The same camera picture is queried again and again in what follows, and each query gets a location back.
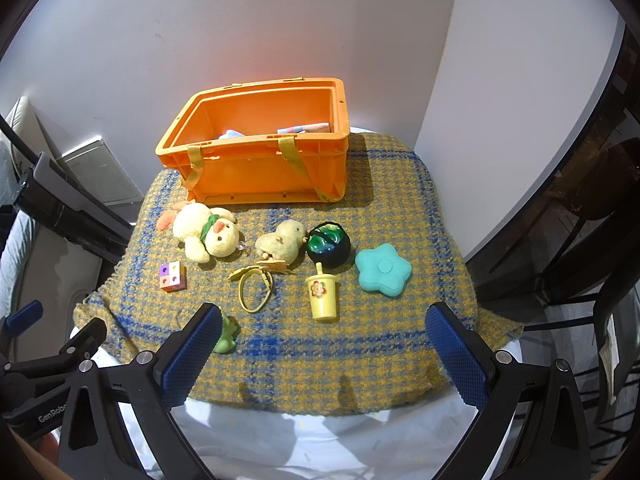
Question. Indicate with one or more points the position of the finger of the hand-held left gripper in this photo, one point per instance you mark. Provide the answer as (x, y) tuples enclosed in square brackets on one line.
[(75, 345), (22, 316)]

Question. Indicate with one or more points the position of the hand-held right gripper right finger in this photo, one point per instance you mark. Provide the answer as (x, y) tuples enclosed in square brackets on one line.
[(457, 360)]

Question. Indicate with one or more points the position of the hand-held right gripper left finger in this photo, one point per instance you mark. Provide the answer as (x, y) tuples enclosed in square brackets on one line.
[(192, 355)]

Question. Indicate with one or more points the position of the teal star cushion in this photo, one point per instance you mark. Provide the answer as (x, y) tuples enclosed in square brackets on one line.
[(382, 270)]

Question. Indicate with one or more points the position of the orange plastic crate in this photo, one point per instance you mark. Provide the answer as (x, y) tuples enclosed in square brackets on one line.
[(260, 170)]

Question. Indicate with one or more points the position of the small green toy figure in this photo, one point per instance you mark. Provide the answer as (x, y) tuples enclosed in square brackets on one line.
[(227, 335)]

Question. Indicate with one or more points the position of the pastel toy cube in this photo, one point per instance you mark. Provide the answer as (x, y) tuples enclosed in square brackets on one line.
[(172, 276)]

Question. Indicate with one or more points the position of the yellow toy wristband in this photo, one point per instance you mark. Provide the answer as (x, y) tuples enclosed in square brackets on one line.
[(239, 274)]

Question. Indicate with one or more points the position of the large yellow plush duck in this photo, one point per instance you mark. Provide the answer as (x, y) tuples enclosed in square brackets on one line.
[(192, 225)]

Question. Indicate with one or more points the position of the yellow blue woven blanket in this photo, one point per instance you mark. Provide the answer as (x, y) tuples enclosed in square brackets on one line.
[(325, 360)]

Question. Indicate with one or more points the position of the small yellow plush chick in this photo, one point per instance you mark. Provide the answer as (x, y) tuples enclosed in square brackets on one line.
[(280, 242)]

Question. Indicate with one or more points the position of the yellow toy cup with straw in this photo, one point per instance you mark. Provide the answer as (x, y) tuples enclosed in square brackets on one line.
[(324, 300)]

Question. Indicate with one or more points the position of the black pot with green filling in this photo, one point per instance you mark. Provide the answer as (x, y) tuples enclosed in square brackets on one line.
[(340, 252)]

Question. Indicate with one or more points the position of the black metal chair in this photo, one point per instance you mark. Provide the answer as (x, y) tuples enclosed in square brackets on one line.
[(610, 300)]

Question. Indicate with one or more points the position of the light blue cloth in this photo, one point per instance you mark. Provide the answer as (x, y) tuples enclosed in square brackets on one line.
[(231, 135)]

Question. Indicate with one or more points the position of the pastel striped item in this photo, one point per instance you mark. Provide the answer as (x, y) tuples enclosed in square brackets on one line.
[(305, 128)]

